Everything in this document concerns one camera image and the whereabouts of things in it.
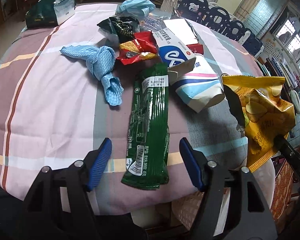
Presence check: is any white blue paper cup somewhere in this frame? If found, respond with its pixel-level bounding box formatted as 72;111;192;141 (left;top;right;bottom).
172;54;225;113

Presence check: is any stack of books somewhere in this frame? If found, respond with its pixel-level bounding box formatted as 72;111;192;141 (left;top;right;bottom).
257;56;300;92

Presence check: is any white medicine box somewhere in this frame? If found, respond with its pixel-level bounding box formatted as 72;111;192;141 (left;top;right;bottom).
153;18;198;84

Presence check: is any yellow chip bag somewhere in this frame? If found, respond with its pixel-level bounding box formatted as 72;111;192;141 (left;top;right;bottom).
222;74;295;172

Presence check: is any blue cloth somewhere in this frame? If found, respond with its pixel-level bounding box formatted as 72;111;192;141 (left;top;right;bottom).
61;45;124;106

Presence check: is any green tissue box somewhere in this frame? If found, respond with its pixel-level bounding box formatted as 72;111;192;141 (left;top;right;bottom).
25;0;76;29

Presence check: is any green wafer wrapper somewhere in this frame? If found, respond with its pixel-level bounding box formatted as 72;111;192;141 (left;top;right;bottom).
121;63;170;190

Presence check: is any red yellow snack wrapper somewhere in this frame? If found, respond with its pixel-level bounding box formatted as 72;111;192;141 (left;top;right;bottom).
117;31;158;65

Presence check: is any grey green cushion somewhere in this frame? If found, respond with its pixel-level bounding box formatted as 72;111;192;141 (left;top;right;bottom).
289;90;300;114

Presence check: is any light blue face mask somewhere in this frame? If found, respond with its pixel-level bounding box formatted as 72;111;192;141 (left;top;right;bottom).
115;0;155;20

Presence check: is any dark green wrapper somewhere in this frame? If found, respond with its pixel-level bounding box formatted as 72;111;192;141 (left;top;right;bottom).
97;16;140;44

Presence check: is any white lined trash bin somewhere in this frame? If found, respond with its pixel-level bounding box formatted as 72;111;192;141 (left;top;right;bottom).
172;159;275;236

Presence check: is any plaid tablecloth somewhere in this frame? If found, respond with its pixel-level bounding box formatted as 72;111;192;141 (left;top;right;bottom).
0;3;247;215

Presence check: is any navy white baby fence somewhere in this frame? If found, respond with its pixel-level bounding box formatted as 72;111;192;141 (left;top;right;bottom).
160;0;264;57

